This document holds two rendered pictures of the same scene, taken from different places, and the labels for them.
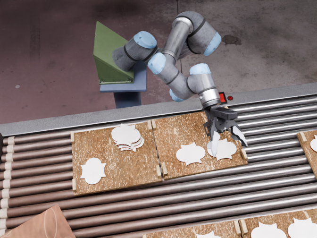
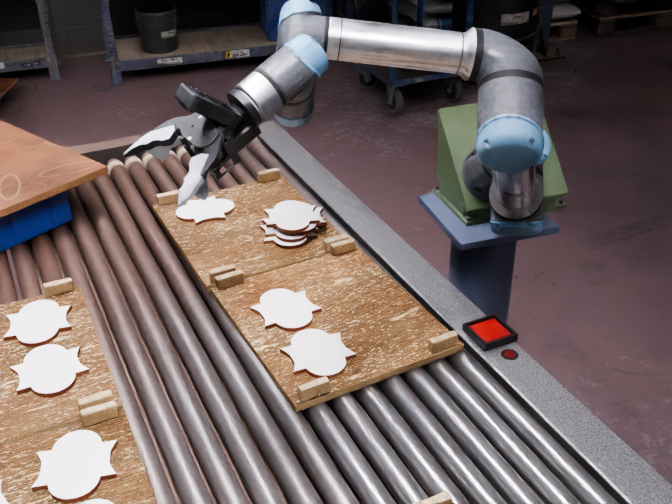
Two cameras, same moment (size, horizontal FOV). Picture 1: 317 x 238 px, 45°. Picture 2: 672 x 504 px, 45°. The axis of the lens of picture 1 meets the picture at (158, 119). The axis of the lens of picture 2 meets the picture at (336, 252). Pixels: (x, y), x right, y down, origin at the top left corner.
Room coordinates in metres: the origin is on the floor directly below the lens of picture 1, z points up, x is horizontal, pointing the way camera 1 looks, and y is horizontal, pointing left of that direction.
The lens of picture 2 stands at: (0.65, -1.42, 1.87)
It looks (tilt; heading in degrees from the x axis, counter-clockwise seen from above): 31 degrees down; 71
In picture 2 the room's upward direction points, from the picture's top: 1 degrees counter-clockwise
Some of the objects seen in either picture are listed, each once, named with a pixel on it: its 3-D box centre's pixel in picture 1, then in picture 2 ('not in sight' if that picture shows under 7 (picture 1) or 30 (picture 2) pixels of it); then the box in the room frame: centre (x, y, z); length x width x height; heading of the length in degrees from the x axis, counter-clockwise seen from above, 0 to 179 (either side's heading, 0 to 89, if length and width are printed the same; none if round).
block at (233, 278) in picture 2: (164, 169); (229, 279); (0.89, -0.02, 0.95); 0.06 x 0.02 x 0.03; 9
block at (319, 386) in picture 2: (244, 154); (314, 388); (0.95, -0.40, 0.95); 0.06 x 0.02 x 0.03; 9
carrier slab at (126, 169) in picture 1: (114, 156); (248, 227); (0.99, 0.22, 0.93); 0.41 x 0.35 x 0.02; 98
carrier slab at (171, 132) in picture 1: (197, 141); (330, 317); (1.05, -0.19, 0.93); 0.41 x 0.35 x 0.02; 99
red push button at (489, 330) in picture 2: (218, 98); (489, 332); (1.33, -0.33, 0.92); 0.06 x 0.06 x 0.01; 6
